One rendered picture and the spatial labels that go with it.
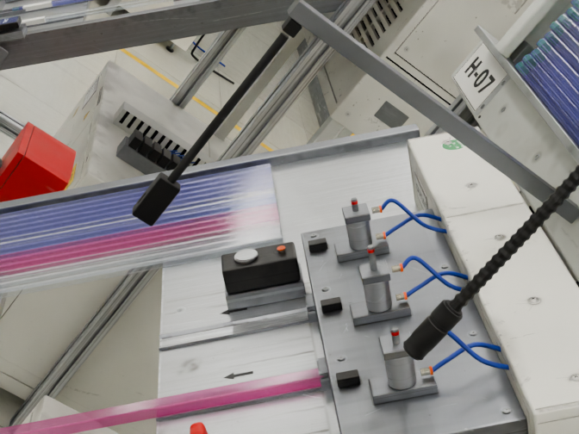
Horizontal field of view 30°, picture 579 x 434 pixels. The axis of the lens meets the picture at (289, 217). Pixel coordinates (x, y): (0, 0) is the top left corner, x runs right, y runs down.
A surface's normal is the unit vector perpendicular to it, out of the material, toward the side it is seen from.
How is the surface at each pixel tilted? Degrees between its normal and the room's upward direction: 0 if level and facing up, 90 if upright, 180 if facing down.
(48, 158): 0
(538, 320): 48
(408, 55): 90
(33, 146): 0
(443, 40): 90
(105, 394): 90
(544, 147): 90
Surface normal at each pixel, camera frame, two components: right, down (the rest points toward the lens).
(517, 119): -0.79, -0.51
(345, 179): -0.17, -0.87
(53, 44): 0.08, 0.46
